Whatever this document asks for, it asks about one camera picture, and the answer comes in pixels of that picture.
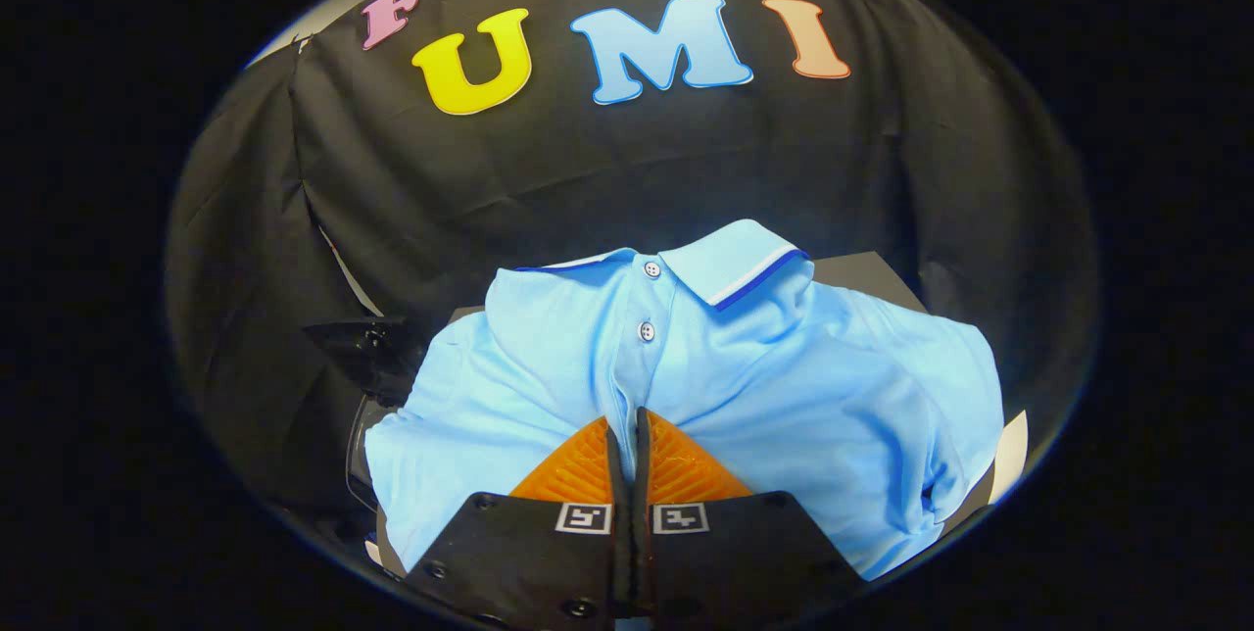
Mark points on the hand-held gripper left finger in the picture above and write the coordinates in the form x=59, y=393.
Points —
x=549, y=562

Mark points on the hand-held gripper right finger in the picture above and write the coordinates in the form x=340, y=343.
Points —
x=725, y=562

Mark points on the light blue polo shirt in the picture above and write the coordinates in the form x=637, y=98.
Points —
x=784, y=376

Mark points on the grey washing machine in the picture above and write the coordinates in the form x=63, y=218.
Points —
x=361, y=455

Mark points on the dark glass washing machine lid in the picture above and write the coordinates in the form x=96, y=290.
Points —
x=377, y=352

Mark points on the white paper sheet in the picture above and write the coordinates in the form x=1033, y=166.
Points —
x=1011, y=455

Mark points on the black backdrop cloth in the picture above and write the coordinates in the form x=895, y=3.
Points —
x=588, y=161

